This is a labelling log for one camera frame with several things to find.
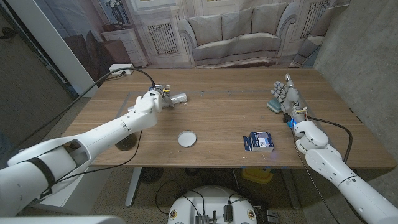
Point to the white robot torso edge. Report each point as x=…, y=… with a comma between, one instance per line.
x=62, y=220

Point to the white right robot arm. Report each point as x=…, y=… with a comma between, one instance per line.
x=329, y=165

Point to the white power strip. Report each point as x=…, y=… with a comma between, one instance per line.
x=119, y=66

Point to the white jar lid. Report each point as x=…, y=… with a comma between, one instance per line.
x=187, y=138

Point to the yellow object under table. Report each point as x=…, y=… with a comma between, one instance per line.
x=257, y=175

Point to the teal sponge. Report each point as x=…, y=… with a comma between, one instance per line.
x=274, y=106

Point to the black cup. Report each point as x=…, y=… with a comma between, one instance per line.
x=127, y=144

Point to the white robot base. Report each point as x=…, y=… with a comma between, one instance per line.
x=211, y=199

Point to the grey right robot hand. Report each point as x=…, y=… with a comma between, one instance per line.
x=290, y=99

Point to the black round floor fan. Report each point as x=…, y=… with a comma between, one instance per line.
x=151, y=175

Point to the printed living room backdrop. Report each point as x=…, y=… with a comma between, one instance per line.
x=236, y=31

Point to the grey table leg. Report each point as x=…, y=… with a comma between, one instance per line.
x=290, y=189

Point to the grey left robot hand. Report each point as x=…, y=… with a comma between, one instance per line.
x=164, y=91

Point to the white table leg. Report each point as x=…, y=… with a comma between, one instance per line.
x=133, y=186

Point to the blue and white package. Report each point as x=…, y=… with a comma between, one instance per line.
x=259, y=141

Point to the clear plastic wrap roll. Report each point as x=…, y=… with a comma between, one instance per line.
x=179, y=98

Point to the white pillar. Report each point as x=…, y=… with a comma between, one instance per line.
x=53, y=46

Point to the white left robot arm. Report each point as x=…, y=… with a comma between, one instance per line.
x=109, y=130

